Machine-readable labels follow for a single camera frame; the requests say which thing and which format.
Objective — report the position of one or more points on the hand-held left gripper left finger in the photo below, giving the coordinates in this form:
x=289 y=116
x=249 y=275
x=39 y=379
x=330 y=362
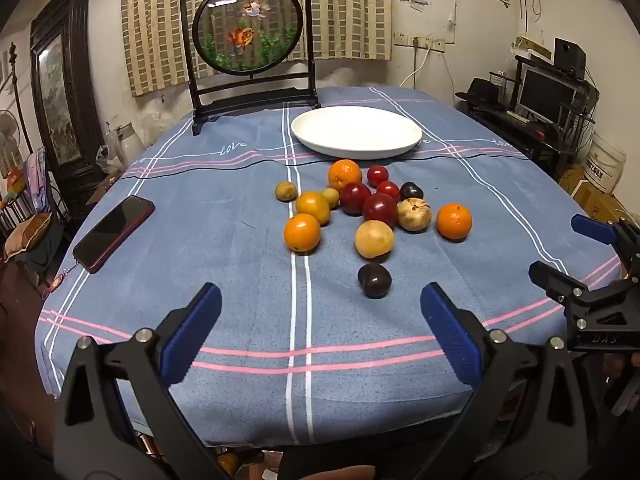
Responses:
x=192 y=332

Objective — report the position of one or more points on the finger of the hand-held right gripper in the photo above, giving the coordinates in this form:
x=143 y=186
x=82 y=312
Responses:
x=592 y=227
x=552 y=277

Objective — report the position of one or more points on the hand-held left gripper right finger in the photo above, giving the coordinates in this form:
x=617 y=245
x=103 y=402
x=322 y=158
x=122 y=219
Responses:
x=450 y=335

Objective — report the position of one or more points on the large dark plum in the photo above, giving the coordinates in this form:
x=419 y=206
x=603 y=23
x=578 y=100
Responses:
x=374 y=280

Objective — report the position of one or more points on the smooth tan round fruit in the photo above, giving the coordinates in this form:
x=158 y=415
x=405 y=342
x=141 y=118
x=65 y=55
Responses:
x=374 y=239

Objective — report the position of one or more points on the large red plum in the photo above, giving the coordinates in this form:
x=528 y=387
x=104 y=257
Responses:
x=380 y=210

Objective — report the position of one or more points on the orange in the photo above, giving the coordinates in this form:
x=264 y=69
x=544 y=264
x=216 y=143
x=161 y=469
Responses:
x=454 y=221
x=302 y=232

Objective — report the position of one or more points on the small dark plum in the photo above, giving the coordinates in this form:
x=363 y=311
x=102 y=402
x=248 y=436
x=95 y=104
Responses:
x=411 y=191

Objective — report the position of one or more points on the red tomato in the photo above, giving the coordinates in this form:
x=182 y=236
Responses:
x=355 y=198
x=378 y=175

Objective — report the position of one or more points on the small olive yellow fruit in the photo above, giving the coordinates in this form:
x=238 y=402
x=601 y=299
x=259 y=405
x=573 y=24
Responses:
x=330 y=196
x=286 y=191

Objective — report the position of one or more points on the yellow-orange tomato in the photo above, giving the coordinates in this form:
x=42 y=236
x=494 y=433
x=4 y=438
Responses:
x=313 y=207

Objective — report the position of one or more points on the orange tomato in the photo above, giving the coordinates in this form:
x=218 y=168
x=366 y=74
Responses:
x=345 y=174

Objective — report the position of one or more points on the white round plate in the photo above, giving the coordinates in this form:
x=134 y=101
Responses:
x=356 y=131

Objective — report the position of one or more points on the cardboard box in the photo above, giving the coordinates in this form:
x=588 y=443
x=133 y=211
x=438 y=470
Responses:
x=592 y=195

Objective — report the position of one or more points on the white plastic bucket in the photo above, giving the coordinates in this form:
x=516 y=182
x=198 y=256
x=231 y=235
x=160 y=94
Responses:
x=607 y=160

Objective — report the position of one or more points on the blue striped tablecloth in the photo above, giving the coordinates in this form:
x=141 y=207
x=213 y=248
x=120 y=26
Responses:
x=240 y=280

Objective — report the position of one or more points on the black desk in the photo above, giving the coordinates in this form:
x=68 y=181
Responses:
x=520 y=140

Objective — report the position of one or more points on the mottled tan passion fruit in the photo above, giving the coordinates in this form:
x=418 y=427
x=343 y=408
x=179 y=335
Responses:
x=414 y=214

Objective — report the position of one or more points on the dark red smartphone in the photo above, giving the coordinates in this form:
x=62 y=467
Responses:
x=112 y=232

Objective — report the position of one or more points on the computer monitor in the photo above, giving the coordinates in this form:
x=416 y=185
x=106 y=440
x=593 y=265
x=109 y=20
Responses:
x=545 y=92

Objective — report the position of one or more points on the small red plum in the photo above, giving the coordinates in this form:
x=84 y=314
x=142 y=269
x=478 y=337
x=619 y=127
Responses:
x=388 y=190

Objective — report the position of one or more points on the black speaker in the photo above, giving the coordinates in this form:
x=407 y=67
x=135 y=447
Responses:
x=570 y=57

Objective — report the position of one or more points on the red tomato on cloth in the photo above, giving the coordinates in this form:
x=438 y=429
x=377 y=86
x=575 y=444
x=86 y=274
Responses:
x=378 y=175

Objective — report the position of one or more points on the black hat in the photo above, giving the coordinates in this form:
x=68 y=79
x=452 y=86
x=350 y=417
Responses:
x=480 y=91

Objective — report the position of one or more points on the brown seat cushion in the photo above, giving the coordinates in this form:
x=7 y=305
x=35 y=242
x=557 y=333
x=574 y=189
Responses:
x=27 y=235

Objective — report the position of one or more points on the clear plastic bag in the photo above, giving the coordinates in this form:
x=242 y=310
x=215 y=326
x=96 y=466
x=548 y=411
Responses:
x=106 y=157

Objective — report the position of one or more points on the white kettle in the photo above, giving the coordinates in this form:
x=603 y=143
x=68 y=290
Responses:
x=127 y=137

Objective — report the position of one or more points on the draped purple cloth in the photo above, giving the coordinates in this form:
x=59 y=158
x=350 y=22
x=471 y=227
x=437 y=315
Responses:
x=37 y=180

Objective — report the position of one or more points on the dark wooden framed painting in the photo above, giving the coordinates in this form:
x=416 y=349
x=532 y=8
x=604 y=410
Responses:
x=57 y=105

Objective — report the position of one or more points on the white standing fan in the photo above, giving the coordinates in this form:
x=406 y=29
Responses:
x=7 y=135

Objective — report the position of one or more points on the round fish embroidery screen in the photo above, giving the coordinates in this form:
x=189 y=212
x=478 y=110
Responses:
x=247 y=30

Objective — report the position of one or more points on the checked beige curtain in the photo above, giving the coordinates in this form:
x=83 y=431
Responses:
x=345 y=15

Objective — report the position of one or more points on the white wall socket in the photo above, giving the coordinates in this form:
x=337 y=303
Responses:
x=421 y=42
x=401 y=38
x=438 y=45

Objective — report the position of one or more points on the wall paper label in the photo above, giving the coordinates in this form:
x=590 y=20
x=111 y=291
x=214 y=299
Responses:
x=417 y=5

